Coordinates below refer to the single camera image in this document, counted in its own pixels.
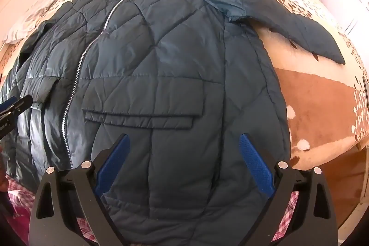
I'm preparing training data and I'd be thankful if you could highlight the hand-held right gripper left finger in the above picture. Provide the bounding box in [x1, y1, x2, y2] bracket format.
[29, 133, 131, 246]

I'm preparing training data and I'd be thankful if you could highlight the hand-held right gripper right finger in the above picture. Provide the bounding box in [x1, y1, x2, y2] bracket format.
[239, 133, 338, 246]

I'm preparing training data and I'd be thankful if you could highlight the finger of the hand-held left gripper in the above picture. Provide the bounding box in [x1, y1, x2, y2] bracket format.
[0, 94, 33, 120]

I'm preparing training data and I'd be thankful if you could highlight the dark teal quilted jacket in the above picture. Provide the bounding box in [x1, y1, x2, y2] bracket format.
[0, 0, 346, 246]

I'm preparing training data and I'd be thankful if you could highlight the pink plaid cloth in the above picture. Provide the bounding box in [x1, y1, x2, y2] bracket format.
[6, 178, 300, 246]

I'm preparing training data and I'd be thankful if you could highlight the beige leaf print blanket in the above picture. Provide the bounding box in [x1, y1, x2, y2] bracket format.
[0, 0, 369, 177]

